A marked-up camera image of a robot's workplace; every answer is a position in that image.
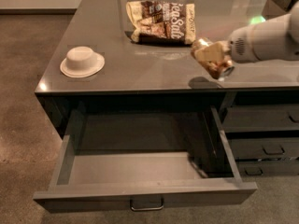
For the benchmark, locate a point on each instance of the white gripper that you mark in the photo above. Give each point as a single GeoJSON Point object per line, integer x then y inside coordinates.
{"type": "Point", "coordinates": [240, 45]}

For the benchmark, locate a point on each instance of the orange soda can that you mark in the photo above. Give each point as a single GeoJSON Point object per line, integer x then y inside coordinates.
{"type": "Point", "coordinates": [214, 57]}

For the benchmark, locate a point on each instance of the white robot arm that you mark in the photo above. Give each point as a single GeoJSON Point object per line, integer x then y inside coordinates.
{"type": "Point", "coordinates": [275, 39]}

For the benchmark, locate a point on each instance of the open grey top drawer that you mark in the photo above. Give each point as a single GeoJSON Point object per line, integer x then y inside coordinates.
{"type": "Point", "coordinates": [108, 159]}

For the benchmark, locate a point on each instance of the sea salt chip bag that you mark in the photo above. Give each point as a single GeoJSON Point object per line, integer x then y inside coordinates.
{"type": "Point", "coordinates": [162, 20]}

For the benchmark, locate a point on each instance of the dark grey cabinet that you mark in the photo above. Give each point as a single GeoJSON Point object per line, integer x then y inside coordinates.
{"type": "Point", "coordinates": [143, 76]}

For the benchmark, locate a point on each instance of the white upturned bowl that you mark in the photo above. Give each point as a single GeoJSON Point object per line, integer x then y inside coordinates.
{"type": "Point", "coordinates": [82, 62]}

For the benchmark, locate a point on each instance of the metal drawer handle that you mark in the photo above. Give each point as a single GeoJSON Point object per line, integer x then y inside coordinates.
{"type": "Point", "coordinates": [146, 204]}

